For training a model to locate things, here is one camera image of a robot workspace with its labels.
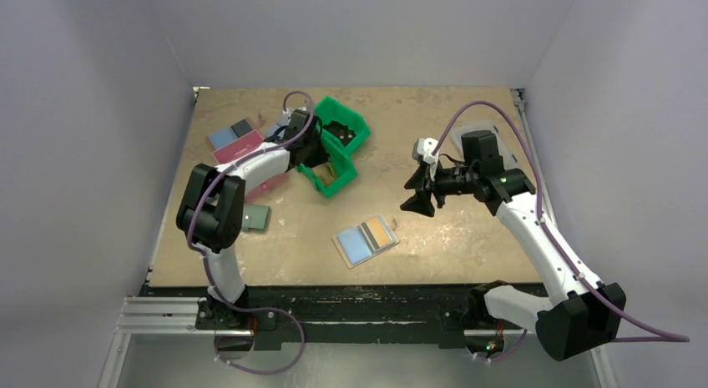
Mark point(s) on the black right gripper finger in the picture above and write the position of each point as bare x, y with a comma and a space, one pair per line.
419, 203
422, 178

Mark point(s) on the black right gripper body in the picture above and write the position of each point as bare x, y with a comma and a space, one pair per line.
433, 186

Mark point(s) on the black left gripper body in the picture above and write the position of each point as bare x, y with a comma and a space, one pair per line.
316, 153

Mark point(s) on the yellow card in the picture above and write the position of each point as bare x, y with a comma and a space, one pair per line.
325, 173
377, 234

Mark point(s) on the beige leather card holder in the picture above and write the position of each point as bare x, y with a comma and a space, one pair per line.
352, 246

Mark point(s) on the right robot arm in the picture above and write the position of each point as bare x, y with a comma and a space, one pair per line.
574, 315

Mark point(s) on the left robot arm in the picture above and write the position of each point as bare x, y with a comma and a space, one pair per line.
211, 211

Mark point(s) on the yellow card in bin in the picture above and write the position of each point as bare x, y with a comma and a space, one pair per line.
325, 173

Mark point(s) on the green bin with yellow card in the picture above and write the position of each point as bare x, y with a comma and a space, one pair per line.
345, 171

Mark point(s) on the blue grey open card holder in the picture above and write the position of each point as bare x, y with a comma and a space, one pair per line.
231, 134

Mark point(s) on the green closed card holder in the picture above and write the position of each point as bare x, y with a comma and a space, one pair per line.
256, 218

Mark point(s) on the black parts in bin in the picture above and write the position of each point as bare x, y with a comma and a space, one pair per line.
342, 132

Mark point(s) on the green bin with black parts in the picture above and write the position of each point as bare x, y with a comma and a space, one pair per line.
348, 126

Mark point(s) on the clear plastic screw organizer box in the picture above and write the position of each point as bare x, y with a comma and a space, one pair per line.
488, 135

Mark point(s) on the pink box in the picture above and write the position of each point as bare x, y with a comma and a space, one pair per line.
228, 149

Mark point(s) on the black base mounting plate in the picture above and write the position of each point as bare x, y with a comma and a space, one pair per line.
438, 314

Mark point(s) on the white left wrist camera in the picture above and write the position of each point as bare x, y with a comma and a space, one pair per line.
285, 117

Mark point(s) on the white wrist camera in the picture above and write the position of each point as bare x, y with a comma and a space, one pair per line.
285, 117
424, 151

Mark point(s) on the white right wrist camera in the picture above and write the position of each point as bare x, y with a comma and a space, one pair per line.
424, 151

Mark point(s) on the aluminium frame rail right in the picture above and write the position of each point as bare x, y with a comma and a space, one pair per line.
521, 104

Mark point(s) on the aluminium frame rail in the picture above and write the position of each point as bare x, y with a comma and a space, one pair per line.
521, 104
157, 344

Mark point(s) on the aluminium front frame rail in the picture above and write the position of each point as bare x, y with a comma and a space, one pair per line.
157, 344

